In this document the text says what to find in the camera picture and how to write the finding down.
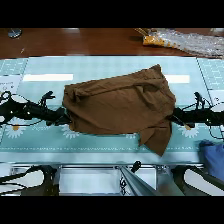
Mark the blue garment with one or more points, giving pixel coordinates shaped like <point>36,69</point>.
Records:
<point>213,160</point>

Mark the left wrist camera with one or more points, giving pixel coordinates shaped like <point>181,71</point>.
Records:
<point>46,97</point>

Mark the brown T-shirt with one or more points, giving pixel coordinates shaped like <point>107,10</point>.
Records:
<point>123,103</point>

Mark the clear plastic bag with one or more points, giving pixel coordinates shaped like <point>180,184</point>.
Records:
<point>196,41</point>

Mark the yellow packet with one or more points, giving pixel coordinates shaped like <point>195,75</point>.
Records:
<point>155,41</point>

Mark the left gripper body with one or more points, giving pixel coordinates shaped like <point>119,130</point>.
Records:
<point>60,116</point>

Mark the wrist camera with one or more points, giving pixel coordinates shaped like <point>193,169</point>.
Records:
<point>46,97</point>
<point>199,100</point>

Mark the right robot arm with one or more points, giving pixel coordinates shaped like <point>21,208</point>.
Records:
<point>210,115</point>

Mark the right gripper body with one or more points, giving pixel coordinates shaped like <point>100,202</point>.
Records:
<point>178,120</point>

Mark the silver frame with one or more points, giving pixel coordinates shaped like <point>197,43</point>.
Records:
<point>141,187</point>

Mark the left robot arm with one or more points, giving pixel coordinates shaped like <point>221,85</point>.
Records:
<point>23,108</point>

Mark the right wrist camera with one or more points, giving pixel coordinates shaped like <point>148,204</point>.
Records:
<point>199,100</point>

